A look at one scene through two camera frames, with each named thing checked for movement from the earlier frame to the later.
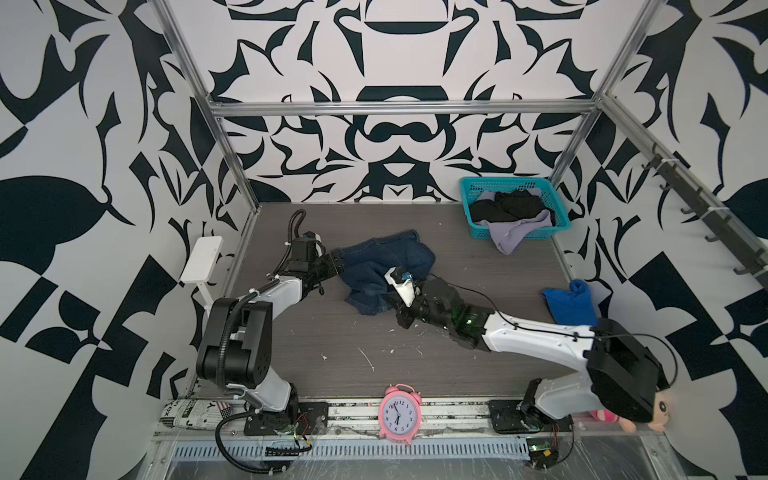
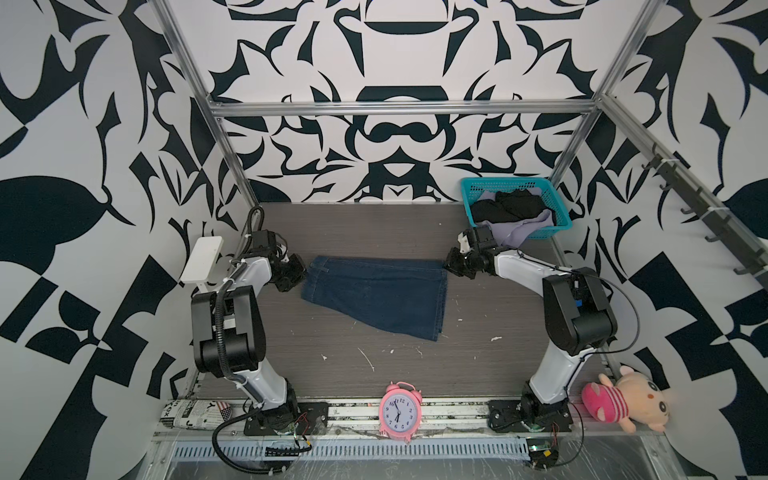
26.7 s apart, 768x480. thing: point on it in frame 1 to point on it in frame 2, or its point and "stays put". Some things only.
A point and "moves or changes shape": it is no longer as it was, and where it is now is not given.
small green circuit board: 544,452 stays put
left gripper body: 326,268 to 291,273
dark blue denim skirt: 365,264 moves or changes shape
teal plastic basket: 478,231 stays put
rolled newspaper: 195,414 stays put
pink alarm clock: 400,413 stays put
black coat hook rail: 705,206 stays put
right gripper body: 419,309 to 463,262
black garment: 510,206 stays put
